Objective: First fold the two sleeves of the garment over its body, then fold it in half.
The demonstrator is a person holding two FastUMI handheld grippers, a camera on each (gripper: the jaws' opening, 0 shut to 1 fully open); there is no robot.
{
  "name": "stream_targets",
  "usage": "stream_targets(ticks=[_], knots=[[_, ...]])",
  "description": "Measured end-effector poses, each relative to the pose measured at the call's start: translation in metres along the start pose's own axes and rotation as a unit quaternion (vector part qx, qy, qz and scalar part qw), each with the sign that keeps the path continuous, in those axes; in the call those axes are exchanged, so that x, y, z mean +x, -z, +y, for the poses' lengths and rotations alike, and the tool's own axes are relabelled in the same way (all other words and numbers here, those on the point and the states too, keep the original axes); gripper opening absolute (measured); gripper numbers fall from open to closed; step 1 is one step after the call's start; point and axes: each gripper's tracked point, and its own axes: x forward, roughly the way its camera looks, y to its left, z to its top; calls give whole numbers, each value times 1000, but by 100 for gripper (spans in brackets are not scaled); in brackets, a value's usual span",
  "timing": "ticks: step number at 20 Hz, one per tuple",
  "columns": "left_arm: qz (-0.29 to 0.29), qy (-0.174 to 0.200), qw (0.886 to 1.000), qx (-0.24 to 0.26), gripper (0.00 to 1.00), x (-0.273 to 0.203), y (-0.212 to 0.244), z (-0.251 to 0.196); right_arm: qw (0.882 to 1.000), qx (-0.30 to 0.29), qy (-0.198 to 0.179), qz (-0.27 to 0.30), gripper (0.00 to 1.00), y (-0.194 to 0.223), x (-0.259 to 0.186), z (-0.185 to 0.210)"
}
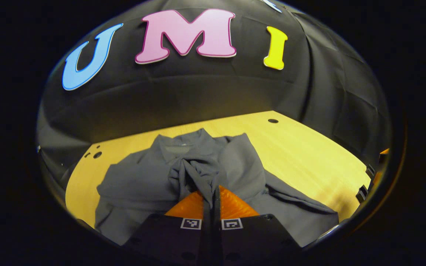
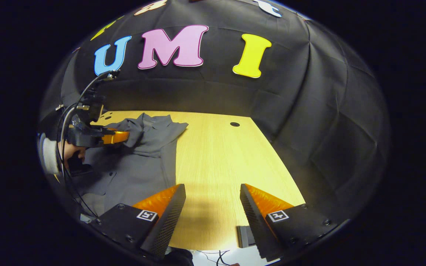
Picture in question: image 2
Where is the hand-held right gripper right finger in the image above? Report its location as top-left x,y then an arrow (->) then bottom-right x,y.
240,183 -> 341,262

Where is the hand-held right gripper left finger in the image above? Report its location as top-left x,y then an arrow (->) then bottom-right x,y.
89,184 -> 187,259

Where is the grey collared shirt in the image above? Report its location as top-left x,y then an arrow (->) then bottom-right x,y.
76,113 -> 189,218

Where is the dark grey block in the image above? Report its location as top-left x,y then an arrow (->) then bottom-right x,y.
236,225 -> 256,249

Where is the dark cloth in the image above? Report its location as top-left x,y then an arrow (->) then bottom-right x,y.
165,248 -> 195,266

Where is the black cable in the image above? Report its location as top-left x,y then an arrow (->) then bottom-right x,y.
56,69 -> 121,218
198,249 -> 236,266

